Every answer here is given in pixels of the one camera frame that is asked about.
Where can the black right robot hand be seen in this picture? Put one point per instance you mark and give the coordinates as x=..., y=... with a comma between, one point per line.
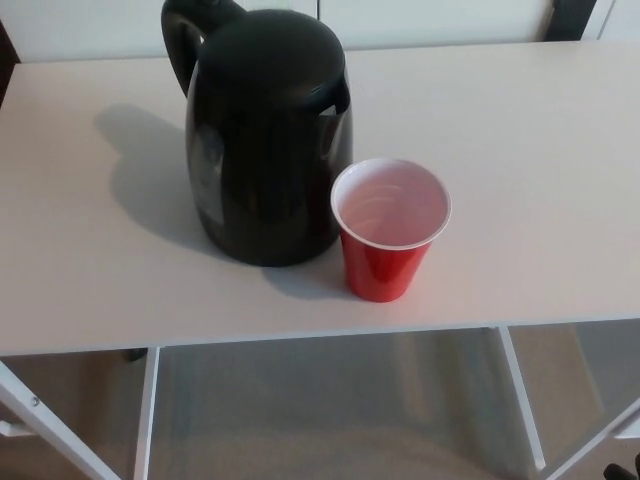
x=617, y=473

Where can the black electric kettle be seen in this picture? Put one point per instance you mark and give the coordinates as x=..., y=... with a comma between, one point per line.
x=260, y=150

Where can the white table leg frame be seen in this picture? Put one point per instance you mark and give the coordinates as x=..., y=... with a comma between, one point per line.
x=520, y=395
x=147, y=410

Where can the red plastic cup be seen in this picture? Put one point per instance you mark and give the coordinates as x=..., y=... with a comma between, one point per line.
x=382, y=270

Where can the dark brown furniture panel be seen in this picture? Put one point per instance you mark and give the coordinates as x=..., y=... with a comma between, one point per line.
x=6, y=60

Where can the small black object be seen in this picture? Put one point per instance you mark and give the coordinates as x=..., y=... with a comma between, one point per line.
x=136, y=355

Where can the black chair back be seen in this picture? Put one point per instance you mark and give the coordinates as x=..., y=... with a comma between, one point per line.
x=567, y=20

